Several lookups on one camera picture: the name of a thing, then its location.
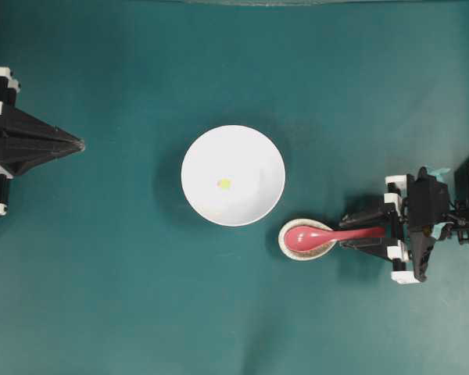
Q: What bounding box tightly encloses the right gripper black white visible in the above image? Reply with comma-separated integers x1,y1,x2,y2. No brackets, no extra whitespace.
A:
338,166,449,284

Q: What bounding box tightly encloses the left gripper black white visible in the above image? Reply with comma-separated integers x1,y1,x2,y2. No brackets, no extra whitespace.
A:
0,67,85,217

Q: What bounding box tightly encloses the pink ceramic spoon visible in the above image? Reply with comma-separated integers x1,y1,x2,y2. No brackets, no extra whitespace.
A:
284,225,385,252

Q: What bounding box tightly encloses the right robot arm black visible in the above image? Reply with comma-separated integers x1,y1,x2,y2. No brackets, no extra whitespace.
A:
339,160,469,284

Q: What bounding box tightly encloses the speckled spoon rest dish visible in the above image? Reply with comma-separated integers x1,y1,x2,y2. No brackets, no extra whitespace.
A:
278,219,337,261

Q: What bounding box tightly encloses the white round bowl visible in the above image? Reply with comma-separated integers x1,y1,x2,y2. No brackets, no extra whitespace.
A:
181,125,286,227

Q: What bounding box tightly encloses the yellow hexagonal prism block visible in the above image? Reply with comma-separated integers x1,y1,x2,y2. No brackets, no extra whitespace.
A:
217,178,231,190

